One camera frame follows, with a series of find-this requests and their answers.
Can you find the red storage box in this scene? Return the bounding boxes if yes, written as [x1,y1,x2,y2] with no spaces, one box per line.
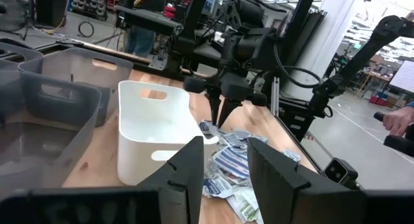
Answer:
[369,94,389,107]

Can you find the green printed white packet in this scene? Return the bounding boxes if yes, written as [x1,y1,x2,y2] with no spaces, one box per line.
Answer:
[226,186,265,224]

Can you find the smoky translucent plastic bin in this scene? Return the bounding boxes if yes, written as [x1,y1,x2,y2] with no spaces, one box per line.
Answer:
[18,47,134,128]
[0,70,103,199]

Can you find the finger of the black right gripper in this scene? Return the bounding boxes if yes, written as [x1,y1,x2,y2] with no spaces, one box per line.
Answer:
[217,98,243,130]
[206,89,223,127]

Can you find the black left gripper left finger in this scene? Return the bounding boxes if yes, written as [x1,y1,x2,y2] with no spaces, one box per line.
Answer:
[137,135,205,224]

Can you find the grey parts drawer cabinet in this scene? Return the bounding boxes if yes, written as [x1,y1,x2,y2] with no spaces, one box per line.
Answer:
[71,0,108,21]

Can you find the white plastic bin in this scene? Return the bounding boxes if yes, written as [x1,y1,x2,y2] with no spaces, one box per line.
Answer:
[116,80,221,186]

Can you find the large blue striped packet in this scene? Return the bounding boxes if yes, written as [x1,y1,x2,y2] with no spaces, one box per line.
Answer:
[212,145,252,179]

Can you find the black equipment case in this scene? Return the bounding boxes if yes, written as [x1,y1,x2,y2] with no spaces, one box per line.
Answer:
[32,0,69,28]

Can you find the white display screen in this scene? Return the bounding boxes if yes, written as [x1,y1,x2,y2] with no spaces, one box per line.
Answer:
[389,60,414,95]

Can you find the black leader arm handle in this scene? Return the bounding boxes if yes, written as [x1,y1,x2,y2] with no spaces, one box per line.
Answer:
[373,111,414,159]

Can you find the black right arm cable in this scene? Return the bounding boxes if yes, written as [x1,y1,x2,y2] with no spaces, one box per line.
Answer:
[273,42,324,89]

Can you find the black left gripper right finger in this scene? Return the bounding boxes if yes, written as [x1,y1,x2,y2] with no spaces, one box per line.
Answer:
[247,138,365,224]

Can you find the small black stereo camera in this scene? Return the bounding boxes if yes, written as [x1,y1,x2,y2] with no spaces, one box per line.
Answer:
[322,157,360,190]

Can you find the blue striped white packet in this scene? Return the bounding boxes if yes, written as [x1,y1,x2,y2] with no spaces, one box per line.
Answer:
[223,131,246,149]

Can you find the person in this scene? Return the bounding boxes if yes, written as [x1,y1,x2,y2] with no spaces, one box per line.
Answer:
[124,23,157,58]

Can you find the person's hand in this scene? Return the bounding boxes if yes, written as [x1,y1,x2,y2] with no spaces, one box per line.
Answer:
[382,106,414,137]

